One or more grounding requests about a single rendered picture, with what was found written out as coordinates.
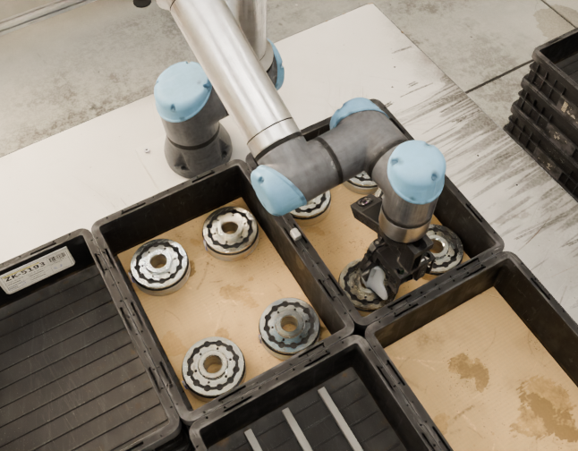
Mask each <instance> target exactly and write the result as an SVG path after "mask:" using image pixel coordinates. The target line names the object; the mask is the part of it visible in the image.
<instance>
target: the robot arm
mask: <svg viewBox="0 0 578 451"><path fill-rule="evenodd" d="M156 2H157V5H158V6H159V7H160V8H162V9H165V10H169V12H170V13H171V14H172V16H173V17H174V20H175V22H176V23H177V25H178V27H179V29H180V30H181V32H182V34H183V35H184V37H185V39H186V40H187V42H188V44H189V46H190V47H191V50H192V52H193V53H194V54H195V56H196V57H197V59H198V61H199V63H196V62H190V63H188V62H187V61H184V62H180V63H176V64H173V65H171V66H169V67H168V68H166V69H165V70H164V71H163V72H162V73H161V74H160V75H159V77H158V78H157V82H156V85H155V88H154V97H155V100H156V108H157V112H158V113H159V115H160V118H161V121H162V124H163V126H164V129H165V132H166V140H165V146H164V152H165V157H166V162H167V164H168V165H169V167H170V168H171V169H172V170H173V171H174V172H175V173H176V174H178V175H180V176H182V177H184V178H188V179H191V178H193V177H195V176H197V175H200V174H203V173H205V172H207V171H209V170H211V169H213V168H215V167H218V166H221V165H223V164H225V163H227V162H229V161H230V158H231V156H232V152H233V146H232V142H231V138H230V135H229V133H228V132H227V130H226V129H225V127H224V126H223V125H222V124H221V123H220V122H219V121H220V120H222V119H224V118H226V117H227V116H229V115H230V116H231V118H232V120H233V121H234V124H235V126H236V127H237V129H238V131H239V133H240V134H241V135H242V137H243V139H244V141H245V143H246V144H247V146H248V148H249V150H250V151H251V154H252V155H253V156H254V158H255V160H256V161H257V163H258V165H259V166H258V167H257V169H255V170H254V171H252V173H251V183H252V186H253V189H254V190H255V192H256V194H257V196H258V198H259V200H260V202H261V203H262V205H263V206H264V208H265V209H266V210H267V211H268V212H269V213H270V214H272V215H274V216H282V215H284V214H286V213H289V212H291V211H293V210H295V209H297V208H299V207H303V206H305V205H306V204H307V202H309V201H311V200H313V199H315V198H317V197H318V196H319V195H321V194H323V193H325V192H327V191H329V190H331V189H333V188H335V187H336V186H337V185H339V184H342V183H344V182H346V181H348V180H350V179H351V178H353V177H355V176H356V175H358V174H360V173H362V172H365V173H366V174H367V175H368V176H369V178H370V179H371V180H372V181H373V182H375V184H376V185H377V186H378V187H379V188H380V189H381V191H383V193H384V194H383V199H382V200H381V199H380V198H378V197H376V196H374V195H373V194H369V195H367V196H364V197H362V198H360V199H358V200H357V201H356V202H354V203H353V204H351V205H350V206H351V209H352V212H353V216H354V218H356V219H357V220H359V221H360V222H362V223H363V224H364V225H366V226H367V227H368V228H370V229H371V230H373V231H374V232H376V233H377V234H378V238H377V239H375V240H374V241H373V242H372V243H371V244H370V246H369V248H368V249H367V253H365V254H364V257H363V259H362V261H361V264H360V266H359V270H360V274H361V278H362V281H363V283H364V285H365V286H366V288H367V289H372V290H373V291H374V292H375V293H376V294H377V295H378V296H379V297H380V298H381V299H383V300H387V297H388V296H387V291H386V288H385V287H384V284H383V281H384V278H385V274H384V271H385V272H386V273H387V276H388V277H389V279H388V282H387V284H388V285H389V286H390V288H391V289H392V290H393V291H394V293H395V294H397V293H398V289H399V286H400V285H401V284H403V283H404V282H405V283H406V282H407V281H409V280H412V279H413V280H415V281H418V279H420V278H421V277H424V275H425V272H426V271H427V273H428V274H430V272H431V270H432V267H433V265H434V262H435V259H436V257H435V256H434V255H433V254H432V253H431V252H430V249H432V248H433V245H434V243H433V242H432V241H431V240H430V238H429V237H428V236H427V235H426V233H427V232H428V230H429V225H430V221H431V219H432V216H433V213H434V210H435V207H436V205H437V202H438V196H439V195H440V193H441V192H442V190H443V187H444V182H445V173H446V160H445V158H444V156H443V154H442V152H441V151H440V150H439V149H438V148H437V147H436V146H434V145H430V144H428V143H426V141H423V140H408V139H407V138H406V137H405V136H404V135H403V134H402V133H401V132H400V131H399V130H398V128H397V127H396V126H395V125H394V124H393V123H392V122H391V121H390V120H389V118H388V116H387V114H386V113H385V112H383V111H382V110H380V109H379V108H378V107H377V106H376V105H375V104H374V103H372V102H371V101H370V100H369V99H367V98H352V99H350V100H348V101H346V102H344V103H343V106H342V107H341V108H338V109H337V110H336V111H335V112H334V114H333V116H332V118H331V120H330V125H329V127H330V130H329V131H328V132H325V133H323V134H321V135H319V136H318V137H316V138H314V139H312V140H309V141H306V140H305V139H304V137H303V136H302V134H301V131H300V129H299V127H298V126H297V124H296V122H295V121H294V119H293V117H292V116H291V114H290V112H289V110H288V109H287V107H286V105H285V103H284V101H283V100H282V99H281V97H280V95H279V93H278V92H277V91H278V90H279V89H280V88H281V87H282V85H283V83H284V79H285V69H284V67H283V66H282V62H283V61H282V58H281V55H280V54H279V52H278V50H277V48H276V46H275V45H274V44H273V42H272V41H271V40H269V39H268V38H267V0H156ZM426 256H427V257H428V258H429V259H428V260H427V259H426V258H425V257H426ZM430 262H431V263H430ZM429 263H430V266H429V267H428V264H429ZM383 270H384V271H383ZM391 281H392V282H393V283H394V284H395V283H397V285H396V287H395V286H394V285H393V283H392V282H391Z"/></svg>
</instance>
